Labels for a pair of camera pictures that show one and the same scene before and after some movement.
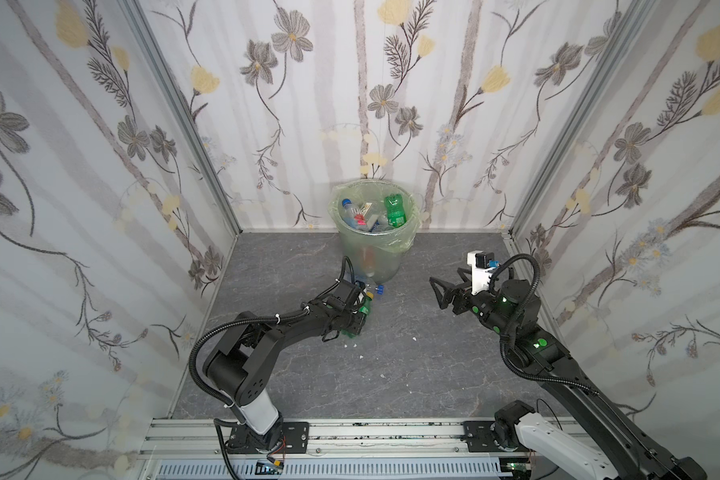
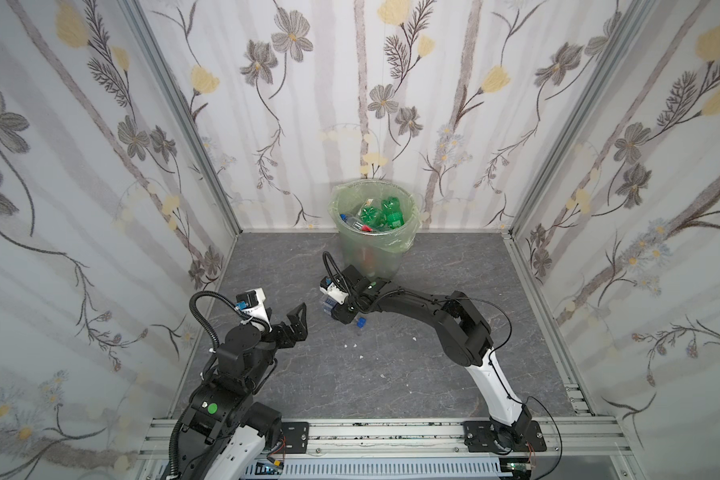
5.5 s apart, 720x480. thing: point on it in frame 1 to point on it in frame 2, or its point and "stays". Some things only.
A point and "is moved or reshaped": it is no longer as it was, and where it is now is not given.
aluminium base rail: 178,437 stays
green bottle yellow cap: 364,309 is moved or reshaped
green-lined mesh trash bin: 378,221 stays
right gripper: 459,294 to 343,310
